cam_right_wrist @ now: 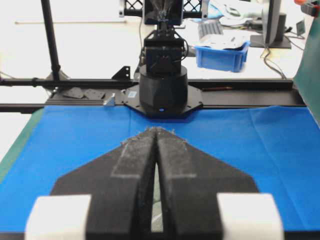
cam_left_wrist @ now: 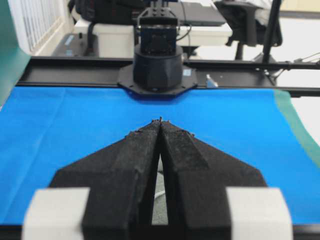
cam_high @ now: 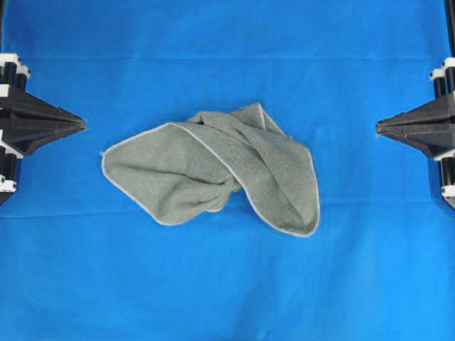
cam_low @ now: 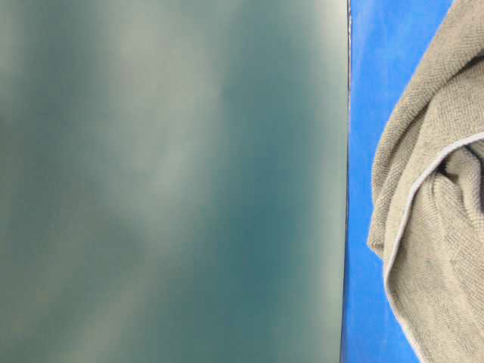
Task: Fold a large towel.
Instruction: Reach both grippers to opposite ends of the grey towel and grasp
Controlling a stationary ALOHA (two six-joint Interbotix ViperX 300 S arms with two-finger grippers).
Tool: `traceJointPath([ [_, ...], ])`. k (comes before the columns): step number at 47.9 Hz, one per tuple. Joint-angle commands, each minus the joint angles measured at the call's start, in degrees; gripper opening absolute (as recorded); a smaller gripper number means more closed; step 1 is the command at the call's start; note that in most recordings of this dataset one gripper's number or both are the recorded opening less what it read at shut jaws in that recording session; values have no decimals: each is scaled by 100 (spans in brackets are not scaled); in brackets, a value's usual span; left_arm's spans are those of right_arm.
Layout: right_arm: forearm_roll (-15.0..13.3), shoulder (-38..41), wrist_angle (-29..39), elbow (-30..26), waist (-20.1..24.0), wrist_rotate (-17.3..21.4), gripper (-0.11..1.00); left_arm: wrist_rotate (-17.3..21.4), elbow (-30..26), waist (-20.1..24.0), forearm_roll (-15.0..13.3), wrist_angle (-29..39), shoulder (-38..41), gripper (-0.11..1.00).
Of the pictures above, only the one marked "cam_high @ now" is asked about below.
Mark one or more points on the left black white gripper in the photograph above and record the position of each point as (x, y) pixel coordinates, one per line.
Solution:
(20, 141)

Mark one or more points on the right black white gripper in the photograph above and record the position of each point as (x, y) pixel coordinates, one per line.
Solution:
(440, 110)

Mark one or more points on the grey terry towel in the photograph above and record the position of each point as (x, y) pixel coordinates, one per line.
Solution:
(179, 170)

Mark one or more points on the blue table cloth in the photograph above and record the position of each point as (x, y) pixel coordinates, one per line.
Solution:
(81, 261)

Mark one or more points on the black right frame post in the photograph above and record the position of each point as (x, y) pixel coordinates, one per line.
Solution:
(449, 6)

